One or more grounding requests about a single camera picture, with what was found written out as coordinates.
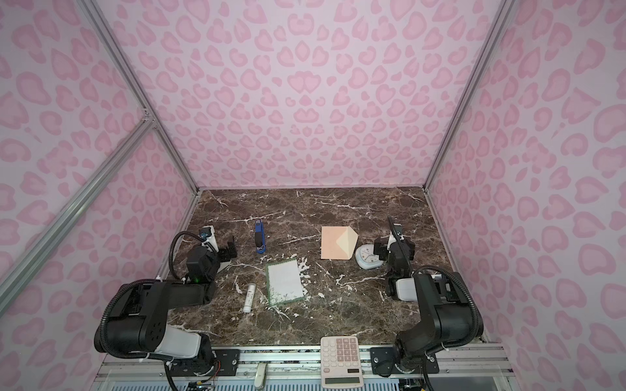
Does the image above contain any peach pink envelope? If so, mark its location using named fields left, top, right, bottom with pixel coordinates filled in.
left=321, top=226, right=359, bottom=260

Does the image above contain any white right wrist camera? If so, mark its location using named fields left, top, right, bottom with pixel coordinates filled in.
left=387, top=223, right=404, bottom=249

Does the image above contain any diagonal aluminium frame bar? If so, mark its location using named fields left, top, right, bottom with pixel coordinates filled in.
left=1, top=115, right=153, bottom=314

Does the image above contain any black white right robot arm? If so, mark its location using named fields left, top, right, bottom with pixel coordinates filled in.
left=370, top=239, right=484, bottom=377

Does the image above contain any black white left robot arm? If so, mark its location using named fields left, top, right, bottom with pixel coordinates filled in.
left=94, top=232, right=240, bottom=380

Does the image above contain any white glue stick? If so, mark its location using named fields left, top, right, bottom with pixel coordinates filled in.
left=242, top=283, right=256, bottom=314

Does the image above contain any pink white calculator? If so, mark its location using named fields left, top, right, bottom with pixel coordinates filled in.
left=320, top=336, right=364, bottom=389

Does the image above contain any white letter paper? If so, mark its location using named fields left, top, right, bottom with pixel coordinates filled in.
left=266, top=259, right=305, bottom=306

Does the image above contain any white clip on rail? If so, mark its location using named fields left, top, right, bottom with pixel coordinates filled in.
left=254, top=363, right=267, bottom=390

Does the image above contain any small white alarm clock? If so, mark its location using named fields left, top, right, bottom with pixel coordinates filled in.
left=355, top=244, right=384, bottom=270

